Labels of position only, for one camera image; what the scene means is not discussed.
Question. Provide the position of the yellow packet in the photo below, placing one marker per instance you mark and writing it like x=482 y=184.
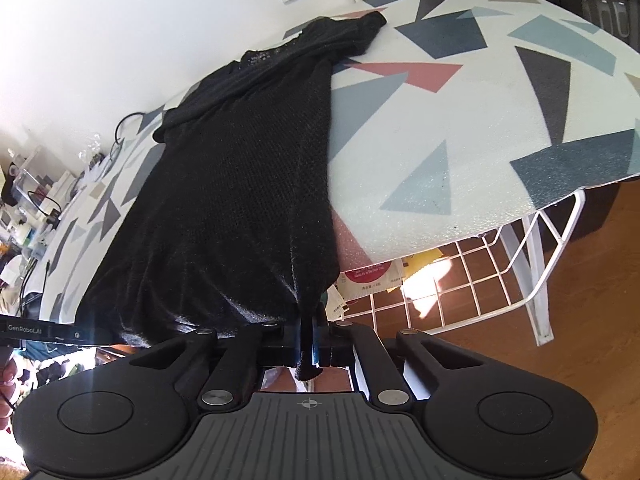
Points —
x=422 y=262

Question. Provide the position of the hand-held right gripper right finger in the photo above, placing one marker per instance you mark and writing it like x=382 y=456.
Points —
x=318 y=345

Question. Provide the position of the clear acrylic organizer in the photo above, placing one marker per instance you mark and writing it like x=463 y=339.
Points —
x=31 y=180

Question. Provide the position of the geometric print table cover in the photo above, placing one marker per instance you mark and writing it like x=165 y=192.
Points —
x=450 y=120

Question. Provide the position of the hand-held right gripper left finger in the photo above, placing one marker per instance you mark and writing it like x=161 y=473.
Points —
x=300 y=342

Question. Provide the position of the person's left hand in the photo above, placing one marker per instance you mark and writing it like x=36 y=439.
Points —
x=8 y=377

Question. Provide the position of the red and white package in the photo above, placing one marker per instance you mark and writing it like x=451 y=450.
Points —
x=367 y=277

